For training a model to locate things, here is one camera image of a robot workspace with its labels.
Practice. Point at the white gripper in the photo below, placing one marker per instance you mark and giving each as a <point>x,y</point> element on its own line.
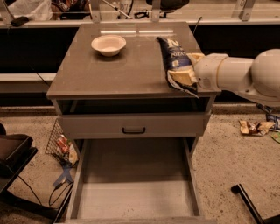
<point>207,72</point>

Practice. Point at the blue Kettle chip bag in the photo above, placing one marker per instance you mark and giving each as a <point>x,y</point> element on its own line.
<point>175,59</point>

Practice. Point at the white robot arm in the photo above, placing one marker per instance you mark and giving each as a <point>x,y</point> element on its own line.
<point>257,80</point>

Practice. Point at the closed grey top drawer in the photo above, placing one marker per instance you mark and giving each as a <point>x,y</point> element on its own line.
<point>157,125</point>

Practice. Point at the grey drawer cabinet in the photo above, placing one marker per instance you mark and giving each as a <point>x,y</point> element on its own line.
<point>132,82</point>

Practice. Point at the open grey middle drawer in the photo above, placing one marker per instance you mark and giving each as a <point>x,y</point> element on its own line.
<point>135,181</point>

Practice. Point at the white plastic bag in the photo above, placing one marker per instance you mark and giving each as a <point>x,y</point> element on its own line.
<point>39,10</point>

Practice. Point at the white paper bowl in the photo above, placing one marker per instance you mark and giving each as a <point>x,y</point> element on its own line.
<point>108,45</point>

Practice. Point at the dark snack bar on floor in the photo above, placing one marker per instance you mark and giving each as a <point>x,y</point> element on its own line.
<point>264,108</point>

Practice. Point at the white cup on back table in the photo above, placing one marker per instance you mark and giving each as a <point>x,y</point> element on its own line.
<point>124,6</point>

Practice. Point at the crumpled snack wrappers on floor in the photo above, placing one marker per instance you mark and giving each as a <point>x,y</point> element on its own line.
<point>255,128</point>

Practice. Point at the blue snack packet on floor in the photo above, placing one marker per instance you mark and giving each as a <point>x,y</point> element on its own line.
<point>275,119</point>

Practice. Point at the green snack packet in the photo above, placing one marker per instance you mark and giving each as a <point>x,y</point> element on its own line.
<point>276,136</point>

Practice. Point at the black metal leg right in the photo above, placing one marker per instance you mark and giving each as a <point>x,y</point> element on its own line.
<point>238,189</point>

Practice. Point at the black drawer handle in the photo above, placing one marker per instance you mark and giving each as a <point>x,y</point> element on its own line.
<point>133,131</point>

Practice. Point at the wire mesh basket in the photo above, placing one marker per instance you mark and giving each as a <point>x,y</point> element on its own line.
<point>68,159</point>

